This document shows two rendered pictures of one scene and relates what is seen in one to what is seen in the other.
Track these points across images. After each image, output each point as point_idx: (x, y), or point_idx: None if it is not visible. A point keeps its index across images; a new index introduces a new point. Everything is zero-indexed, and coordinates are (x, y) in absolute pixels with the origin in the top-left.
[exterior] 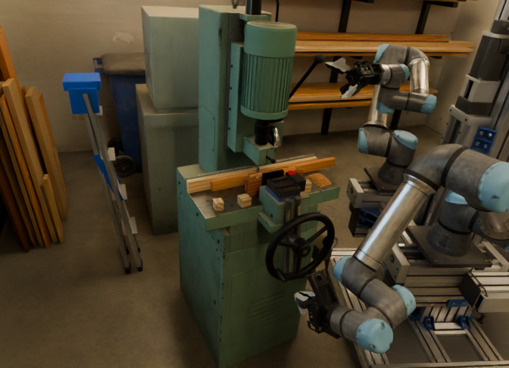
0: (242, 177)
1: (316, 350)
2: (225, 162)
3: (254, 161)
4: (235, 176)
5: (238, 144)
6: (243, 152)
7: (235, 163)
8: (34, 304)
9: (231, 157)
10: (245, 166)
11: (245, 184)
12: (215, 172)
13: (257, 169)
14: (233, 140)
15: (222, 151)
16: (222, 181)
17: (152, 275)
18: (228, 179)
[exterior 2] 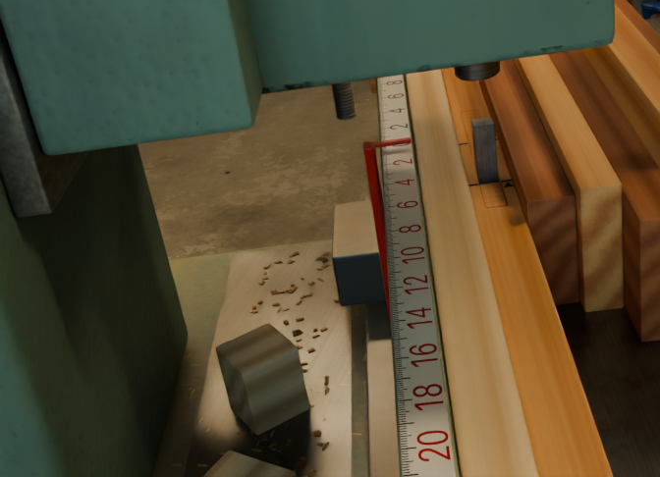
0: (539, 262)
1: None
2: (72, 359)
3: (544, 39)
4: (502, 290)
5: (242, 16)
6: (99, 193)
7: (110, 323)
8: None
9: (75, 280)
10: (409, 188)
11: (647, 279)
12: (425, 396)
13: (489, 148)
14: (182, 1)
15: (17, 257)
16: (588, 407)
17: None
18: (555, 348)
